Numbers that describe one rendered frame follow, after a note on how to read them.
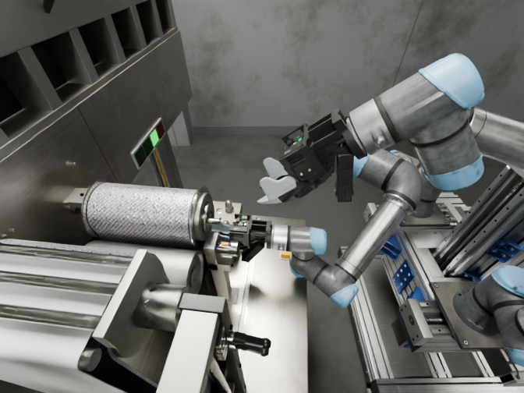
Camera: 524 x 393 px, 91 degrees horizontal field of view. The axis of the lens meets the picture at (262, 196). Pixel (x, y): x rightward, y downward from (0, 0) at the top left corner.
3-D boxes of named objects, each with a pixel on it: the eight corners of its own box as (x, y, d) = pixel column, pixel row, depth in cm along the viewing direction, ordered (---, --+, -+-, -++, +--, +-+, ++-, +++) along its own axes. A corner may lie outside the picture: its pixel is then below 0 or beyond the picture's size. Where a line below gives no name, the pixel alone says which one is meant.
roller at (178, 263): (192, 313, 60) (181, 289, 51) (88, 301, 62) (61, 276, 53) (206, 267, 68) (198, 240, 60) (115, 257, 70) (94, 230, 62)
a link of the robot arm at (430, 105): (496, 115, 32) (478, 54, 28) (403, 157, 38) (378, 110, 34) (469, 93, 38) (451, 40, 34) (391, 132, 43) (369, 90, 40)
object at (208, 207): (214, 224, 67) (206, 238, 60) (207, 223, 67) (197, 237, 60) (214, 197, 65) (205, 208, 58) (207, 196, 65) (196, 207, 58)
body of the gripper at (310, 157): (277, 138, 47) (338, 100, 41) (304, 169, 51) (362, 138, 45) (274, 164, 42) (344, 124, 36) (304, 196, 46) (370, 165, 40)
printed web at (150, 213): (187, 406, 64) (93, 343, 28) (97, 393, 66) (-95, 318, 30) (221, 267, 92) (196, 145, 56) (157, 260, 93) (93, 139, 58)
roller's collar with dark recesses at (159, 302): (181, 338, 39) (170, 323, 34) (142, 334, 39) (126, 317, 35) (193, 296, 43) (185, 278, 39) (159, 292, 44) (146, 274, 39)
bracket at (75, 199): (88, 207, 61) (83, 202, 60) (65, 206, 62) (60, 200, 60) (100, 193, 65) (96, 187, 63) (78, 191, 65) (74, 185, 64)
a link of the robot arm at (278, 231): (286, 235, 80) (285, 258, 75) (271, 234, 81) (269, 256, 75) (288, 220, 75) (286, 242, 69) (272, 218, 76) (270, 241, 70)
